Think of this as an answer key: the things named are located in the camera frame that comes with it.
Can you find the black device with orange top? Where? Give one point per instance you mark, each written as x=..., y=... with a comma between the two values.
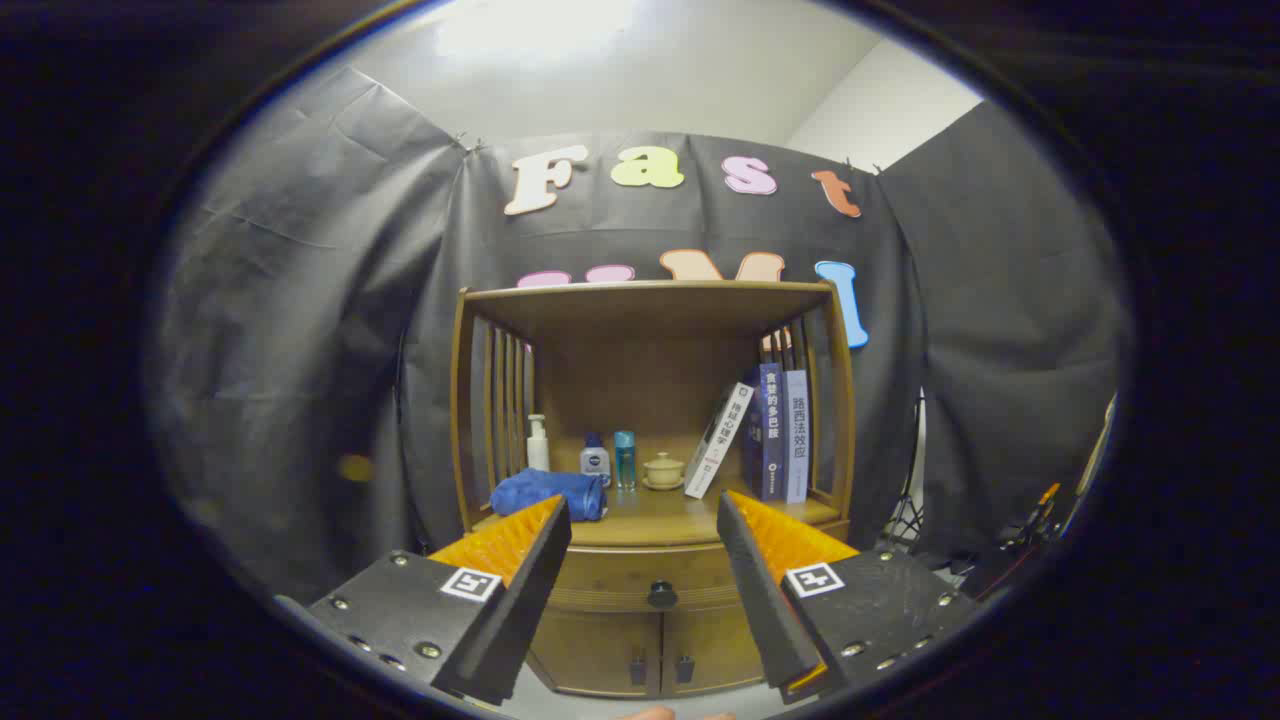
x=1030, y=530

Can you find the clear blue bottle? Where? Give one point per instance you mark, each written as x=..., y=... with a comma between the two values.
x=625, y=462

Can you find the dark blue book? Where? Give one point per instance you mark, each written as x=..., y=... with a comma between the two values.
x=768, y=430

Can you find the white book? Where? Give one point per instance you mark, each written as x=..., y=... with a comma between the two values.
x=718, y=440

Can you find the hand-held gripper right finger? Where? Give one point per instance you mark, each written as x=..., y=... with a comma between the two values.
x=765, y=600

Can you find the white bottle with blue cap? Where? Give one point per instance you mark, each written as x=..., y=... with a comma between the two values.
x=595, y=465

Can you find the black backdrop cloth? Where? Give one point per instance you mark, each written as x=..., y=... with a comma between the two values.
x=300, y=300

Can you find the wooden drawer with black knob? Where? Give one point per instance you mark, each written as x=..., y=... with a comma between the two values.
x=620, y=575

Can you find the pale lilac book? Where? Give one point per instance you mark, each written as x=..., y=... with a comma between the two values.
x=797, y=435

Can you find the beige lidded teacup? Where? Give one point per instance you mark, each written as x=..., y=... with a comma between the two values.
x=663, y=472

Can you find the white pump bottle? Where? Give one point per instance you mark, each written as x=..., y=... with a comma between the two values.
x=538, y=450

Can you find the wooden cabinet door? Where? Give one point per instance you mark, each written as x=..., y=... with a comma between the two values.
x=715, y=645
x=595, y=650

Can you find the rolled blue towel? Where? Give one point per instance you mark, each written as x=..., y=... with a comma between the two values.
x=545, y=492

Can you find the wooden cabinet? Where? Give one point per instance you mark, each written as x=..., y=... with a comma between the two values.
x=640, y=310

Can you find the wooden countertop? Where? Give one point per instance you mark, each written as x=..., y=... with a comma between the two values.
x=660, y=515

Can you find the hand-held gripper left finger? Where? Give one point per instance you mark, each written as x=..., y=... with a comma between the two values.
x=520, y=600

